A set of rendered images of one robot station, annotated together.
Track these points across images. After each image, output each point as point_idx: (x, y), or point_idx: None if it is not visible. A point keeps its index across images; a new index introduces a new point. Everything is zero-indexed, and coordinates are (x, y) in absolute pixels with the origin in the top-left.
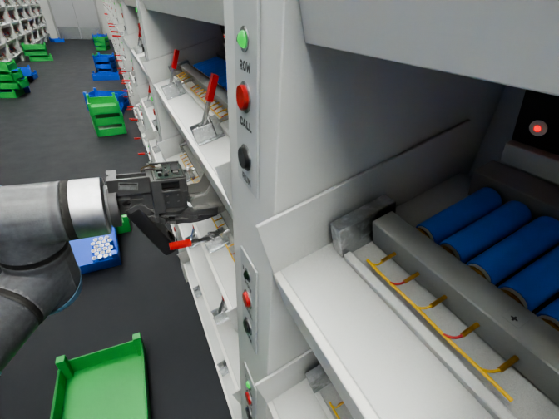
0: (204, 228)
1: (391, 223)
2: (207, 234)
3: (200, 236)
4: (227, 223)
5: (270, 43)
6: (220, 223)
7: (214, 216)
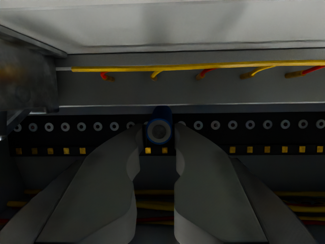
0: (176, 22)
1: None
2: (6, 110)
3: (91, 4)
4: (78, 106)
5: None
6: (156, 50)
7: (224, 46)
